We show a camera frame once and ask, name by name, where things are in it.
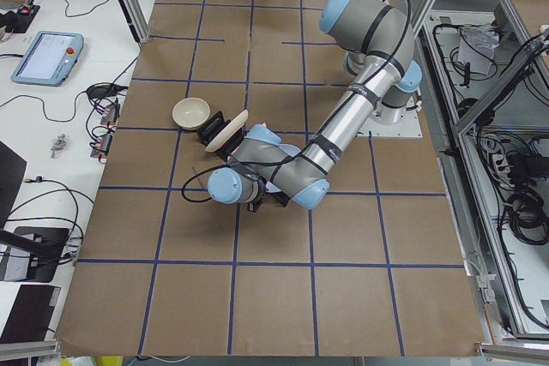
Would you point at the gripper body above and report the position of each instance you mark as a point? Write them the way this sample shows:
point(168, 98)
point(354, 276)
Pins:
point(274, 199)

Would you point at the blue plate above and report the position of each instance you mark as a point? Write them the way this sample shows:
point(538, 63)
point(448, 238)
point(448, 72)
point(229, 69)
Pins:
point(289, 150)

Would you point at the pink plate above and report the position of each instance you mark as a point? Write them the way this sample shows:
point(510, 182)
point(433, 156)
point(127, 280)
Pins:
point(257, 132)

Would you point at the cream plate in rack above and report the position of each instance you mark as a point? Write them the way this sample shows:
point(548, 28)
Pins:
point(227, 132)

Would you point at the black dish rack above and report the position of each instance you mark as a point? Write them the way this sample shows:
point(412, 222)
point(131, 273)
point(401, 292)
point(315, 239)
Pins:
point(214, 126)

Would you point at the cream bowl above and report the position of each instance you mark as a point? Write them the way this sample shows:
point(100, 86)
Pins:
point(190, 113)

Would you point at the black monitor stand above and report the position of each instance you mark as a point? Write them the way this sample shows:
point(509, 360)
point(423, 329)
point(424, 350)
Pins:
point(33, 253)

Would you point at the teach pendant near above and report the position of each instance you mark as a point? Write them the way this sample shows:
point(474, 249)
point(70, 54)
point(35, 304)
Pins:
point(49, 59)

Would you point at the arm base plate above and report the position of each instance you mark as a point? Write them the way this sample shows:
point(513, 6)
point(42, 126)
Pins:
point(396, 116)

